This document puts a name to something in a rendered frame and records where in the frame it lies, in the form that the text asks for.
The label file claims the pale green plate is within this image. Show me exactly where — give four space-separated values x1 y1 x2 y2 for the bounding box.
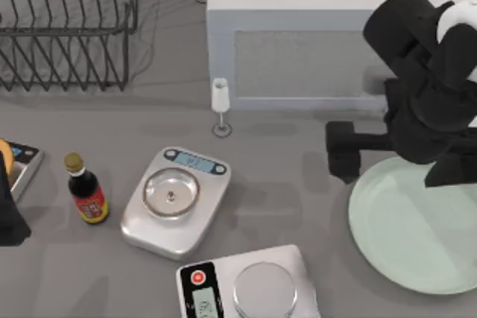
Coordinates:
347 156 477 296

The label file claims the silver scale with black panel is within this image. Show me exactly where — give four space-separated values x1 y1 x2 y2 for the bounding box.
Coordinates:
175 244 322 318

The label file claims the silver scale with glass platform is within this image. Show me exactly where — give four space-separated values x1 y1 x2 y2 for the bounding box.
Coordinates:
119 146 233 261

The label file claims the dark bottle with red label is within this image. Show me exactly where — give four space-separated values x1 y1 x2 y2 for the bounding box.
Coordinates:
63 151 110 226

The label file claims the silver scale with blue display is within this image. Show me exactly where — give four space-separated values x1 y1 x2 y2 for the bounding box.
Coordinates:
0 139 45 204

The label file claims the yellow bread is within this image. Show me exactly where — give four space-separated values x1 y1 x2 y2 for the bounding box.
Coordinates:
0 139 16 182

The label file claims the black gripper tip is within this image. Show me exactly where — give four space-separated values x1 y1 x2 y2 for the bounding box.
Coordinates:
0 153 33 249

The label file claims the dark wire dish rack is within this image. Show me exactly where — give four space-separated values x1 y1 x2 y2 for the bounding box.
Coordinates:
0 0 142 93

